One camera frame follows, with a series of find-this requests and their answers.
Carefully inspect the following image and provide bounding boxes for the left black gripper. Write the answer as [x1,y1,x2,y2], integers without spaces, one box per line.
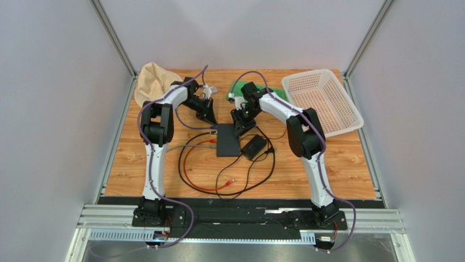
[182,97,218,127]

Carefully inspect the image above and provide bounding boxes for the blue ethernet cable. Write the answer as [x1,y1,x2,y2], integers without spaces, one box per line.
[175,107,219,131]

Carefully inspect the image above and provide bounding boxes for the black network switch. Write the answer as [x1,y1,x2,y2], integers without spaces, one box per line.
[216,123,241,157]

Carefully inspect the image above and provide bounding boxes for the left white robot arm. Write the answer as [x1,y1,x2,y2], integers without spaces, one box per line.
[134,77,217,224]

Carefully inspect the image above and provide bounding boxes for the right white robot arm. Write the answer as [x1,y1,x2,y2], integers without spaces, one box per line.
[231,82,339,223]

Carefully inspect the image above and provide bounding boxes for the black power adapter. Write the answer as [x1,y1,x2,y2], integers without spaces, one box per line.
[241,134,267,160]

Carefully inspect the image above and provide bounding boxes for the green cloth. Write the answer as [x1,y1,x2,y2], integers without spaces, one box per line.
[225,80,288,101]

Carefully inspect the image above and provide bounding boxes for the beige bucket hat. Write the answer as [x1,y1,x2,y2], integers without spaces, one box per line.
[134,62,182,108]

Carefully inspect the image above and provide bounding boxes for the white plastic basket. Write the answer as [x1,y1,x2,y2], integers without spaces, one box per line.
[282,69,364,138]

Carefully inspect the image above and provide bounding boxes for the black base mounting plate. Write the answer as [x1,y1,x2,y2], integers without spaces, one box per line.
[97,196,384,242]

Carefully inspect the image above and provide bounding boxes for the black braided ethernet cable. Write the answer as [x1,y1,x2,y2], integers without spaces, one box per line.
[178,131,276,197]

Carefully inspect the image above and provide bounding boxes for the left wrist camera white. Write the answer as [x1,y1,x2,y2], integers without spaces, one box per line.
[202,85,218,99]

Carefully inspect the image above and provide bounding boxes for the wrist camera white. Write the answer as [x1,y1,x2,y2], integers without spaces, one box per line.
[228,93,247,110]
[202,85,218,99]

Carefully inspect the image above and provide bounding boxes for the red ethernet cable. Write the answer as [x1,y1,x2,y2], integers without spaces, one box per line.
[182,139,235,193]

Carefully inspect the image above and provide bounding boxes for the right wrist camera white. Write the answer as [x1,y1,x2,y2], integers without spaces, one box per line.
[228,93,247,110]

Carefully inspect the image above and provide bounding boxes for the grey ethernet cable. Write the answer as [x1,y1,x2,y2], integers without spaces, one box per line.
[165,143,218,153]

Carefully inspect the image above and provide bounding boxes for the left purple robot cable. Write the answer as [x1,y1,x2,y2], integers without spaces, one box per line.
[136,65,209,249]

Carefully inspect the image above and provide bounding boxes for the thin black power cord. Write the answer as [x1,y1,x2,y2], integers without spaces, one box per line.
[214,125,288,200]

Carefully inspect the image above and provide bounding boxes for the aluminium frame rail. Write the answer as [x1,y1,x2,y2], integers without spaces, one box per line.
[66,205,415,261]

